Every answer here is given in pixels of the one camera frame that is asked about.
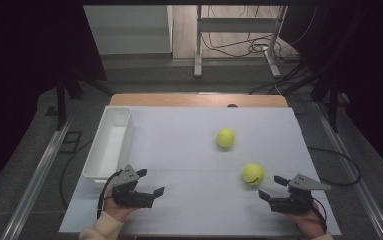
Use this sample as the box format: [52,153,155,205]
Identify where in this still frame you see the white metal desk frame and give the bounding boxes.
[193,4,288,79]

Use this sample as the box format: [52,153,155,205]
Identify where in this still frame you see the black metal stand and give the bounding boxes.
[45,76,114,132]
[280,63,342,134]

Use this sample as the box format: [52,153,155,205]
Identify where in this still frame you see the black floor socket frame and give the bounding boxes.
[58,130,83,155]

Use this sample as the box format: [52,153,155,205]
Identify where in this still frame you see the white board table cover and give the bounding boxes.
[58,105,342,237]

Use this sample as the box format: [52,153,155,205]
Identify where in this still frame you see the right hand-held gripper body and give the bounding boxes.
[268,173,333,215]

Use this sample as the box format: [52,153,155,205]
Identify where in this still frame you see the person's left hand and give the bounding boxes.
[102,194,137,224]

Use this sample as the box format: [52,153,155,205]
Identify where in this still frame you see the aluminium floor rail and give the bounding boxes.
[313,101,383,240]
[0,113,77,240]

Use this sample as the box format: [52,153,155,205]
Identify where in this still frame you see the yellow tennis ball black mark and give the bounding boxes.
[241,162,265,187]

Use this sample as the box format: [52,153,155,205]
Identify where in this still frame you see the person's right hand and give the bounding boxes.
[287,202,327,239]

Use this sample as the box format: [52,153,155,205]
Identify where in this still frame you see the tangle of thin black cables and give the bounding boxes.
[200,4,318,60]

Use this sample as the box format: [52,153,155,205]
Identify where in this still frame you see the looped black floor cable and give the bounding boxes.
[307,146,362,187]

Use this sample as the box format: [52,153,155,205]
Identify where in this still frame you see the right hand-held gripper black cable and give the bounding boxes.
[312,198,328,233]

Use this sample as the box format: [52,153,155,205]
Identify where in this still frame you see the plain yellow tennis ball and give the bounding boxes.
[215,128,237,149]

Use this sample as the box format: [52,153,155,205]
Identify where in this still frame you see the white plastic bin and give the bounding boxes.
[82,107,136,184]

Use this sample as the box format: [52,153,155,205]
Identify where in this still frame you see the white cabinet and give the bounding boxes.
[83,4,174,56]

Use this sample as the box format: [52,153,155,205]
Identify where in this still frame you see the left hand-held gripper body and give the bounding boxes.
[111,164,156,209]

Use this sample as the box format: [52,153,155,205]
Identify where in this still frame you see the curved black floor cable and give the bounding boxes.
[59,139,94,210]

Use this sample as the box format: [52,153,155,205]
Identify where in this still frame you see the thick black floor cables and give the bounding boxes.
[248,63,310,97]

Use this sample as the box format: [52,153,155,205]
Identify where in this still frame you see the dark curtain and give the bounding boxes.
[280,0,383,186]
[0,0,108,201]

